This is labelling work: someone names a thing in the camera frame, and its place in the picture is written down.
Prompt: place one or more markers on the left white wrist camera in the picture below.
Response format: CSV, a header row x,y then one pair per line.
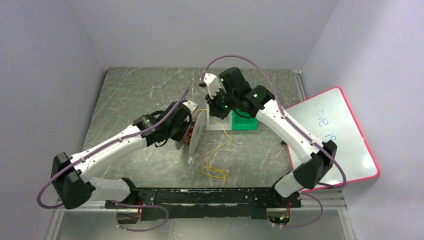
x,y
191,105

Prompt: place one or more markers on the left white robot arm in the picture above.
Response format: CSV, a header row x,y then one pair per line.
x,y
78,184

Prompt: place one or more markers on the white cable spool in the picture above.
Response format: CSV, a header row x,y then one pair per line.
x,y
193,134

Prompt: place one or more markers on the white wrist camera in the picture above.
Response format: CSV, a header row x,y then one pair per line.
x,y
212,83
191,105

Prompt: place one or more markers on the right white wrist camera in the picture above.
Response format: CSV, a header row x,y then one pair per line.
x,y
212,83

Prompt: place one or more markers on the clear white plastic bin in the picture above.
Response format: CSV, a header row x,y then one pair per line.
x,y
217,124

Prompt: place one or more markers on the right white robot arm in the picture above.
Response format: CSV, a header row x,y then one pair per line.
x,y
229,91

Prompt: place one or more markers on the green plastic bin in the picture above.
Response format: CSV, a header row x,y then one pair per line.
x,y
240,122

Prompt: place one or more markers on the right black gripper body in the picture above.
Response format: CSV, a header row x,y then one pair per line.
x,y
218,110

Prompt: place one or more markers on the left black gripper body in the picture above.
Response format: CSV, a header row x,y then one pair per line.
x,y
185,133

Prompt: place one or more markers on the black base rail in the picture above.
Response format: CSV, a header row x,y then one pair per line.
x,y
189,203

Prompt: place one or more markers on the pink framed whiteboard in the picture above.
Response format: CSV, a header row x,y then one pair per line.
x,y
328,115

